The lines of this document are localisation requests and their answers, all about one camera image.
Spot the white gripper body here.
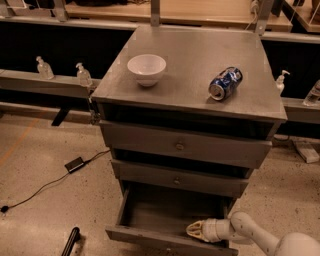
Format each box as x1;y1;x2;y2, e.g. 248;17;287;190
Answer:
202;219;220;243

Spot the crushed blue soda can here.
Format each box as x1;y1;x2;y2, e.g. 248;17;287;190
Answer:
208;67;243;101

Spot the grey drawer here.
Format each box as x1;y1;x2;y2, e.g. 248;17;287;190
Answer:
106;182;238;256
111;160;248;198
100;120;271;169

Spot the grey top drawer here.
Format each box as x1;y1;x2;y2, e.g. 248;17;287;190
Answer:
100;120;271;169

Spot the white pump bottle right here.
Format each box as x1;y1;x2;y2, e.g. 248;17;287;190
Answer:
275;70;289;93

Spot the wooden workbench top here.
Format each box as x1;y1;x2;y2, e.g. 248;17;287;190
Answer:
64;0;293;33

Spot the black power cable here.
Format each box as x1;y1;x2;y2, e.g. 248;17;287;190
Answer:
0;149;111;214

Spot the black power adapter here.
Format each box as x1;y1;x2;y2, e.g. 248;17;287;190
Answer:
65;157;85;173

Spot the clear pump bottle near cabinet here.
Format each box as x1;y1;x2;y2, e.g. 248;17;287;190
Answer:
76;63;93;87

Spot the black cylindrical handle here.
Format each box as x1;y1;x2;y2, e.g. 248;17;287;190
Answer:
61;227;80;256

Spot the small wooden block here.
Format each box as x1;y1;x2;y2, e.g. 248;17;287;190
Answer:
294;141;320;163

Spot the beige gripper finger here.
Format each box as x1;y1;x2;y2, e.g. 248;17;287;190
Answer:
186;220;204;231
187;230;208;242

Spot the grey metal shelf rail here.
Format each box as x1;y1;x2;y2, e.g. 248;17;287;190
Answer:
0;69;87;98

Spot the grey bottom drawer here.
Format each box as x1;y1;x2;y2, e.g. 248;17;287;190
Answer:
106;182;238;256

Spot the clear plastic water bottle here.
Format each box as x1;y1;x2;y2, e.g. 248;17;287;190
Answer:
303;80;320;106

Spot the white ceramic bowl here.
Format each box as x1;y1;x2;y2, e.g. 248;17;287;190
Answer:
127;54;167;87

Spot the clear pump bottle far left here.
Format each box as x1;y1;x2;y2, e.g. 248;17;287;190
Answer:
36;56;54;80

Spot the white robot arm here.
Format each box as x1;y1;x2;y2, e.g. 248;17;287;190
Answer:
186;211;320;256

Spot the grey wooden drawer cabinet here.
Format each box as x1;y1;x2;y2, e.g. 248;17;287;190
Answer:
91;25;288;222

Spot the grey middle drawer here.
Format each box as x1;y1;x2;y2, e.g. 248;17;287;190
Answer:
111;160;248;198

